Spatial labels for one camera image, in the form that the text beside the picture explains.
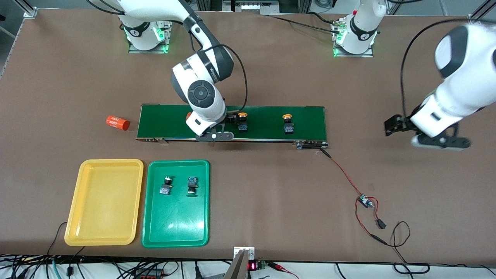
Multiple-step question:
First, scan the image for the red alligator clip lead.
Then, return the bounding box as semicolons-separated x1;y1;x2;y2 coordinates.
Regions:
267;262;300;279

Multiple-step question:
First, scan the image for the background metal equipment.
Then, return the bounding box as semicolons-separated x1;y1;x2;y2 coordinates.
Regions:
196;0;310;16

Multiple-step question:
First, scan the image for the thin black cable loop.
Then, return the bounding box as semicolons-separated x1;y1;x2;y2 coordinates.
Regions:
382;221;431;275

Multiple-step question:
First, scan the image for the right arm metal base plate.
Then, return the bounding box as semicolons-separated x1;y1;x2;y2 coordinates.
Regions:
128;11;174;54

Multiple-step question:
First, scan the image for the green belt conveyor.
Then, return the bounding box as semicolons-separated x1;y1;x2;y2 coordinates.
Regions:
136;103;329;150

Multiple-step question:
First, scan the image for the red and black wire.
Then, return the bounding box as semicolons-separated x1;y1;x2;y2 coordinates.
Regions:
329;155;388;245

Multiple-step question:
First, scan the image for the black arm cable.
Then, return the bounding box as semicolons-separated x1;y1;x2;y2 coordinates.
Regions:
400;17;471;121
87;0;248;114

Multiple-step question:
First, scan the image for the aluminium camera stand bracket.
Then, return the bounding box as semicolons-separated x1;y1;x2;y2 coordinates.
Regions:
223;246;255;279

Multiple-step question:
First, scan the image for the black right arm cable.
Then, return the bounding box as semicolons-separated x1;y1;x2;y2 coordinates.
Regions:
87;0;248;114

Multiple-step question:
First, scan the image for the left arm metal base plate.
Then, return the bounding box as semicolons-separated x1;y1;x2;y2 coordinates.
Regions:
331;19;374;58

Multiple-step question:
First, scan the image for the red and black power strip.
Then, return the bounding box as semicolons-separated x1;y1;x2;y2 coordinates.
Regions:
134;268;165;279

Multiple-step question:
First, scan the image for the yellow plastic tray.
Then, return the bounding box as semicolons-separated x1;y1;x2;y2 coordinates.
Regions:
64;159;144;246

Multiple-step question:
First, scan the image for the aluminium frame post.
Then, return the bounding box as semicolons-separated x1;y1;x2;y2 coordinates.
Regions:
468;0;496;25
14;0;38;18

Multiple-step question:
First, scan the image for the thick black table cable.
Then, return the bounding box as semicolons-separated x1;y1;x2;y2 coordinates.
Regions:
267;12;343;33

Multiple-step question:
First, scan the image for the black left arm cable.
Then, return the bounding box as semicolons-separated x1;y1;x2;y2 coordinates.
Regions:
400;17;471;121

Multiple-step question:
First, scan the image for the green plastic tray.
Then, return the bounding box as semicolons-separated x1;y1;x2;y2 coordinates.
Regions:
141;159;210;248

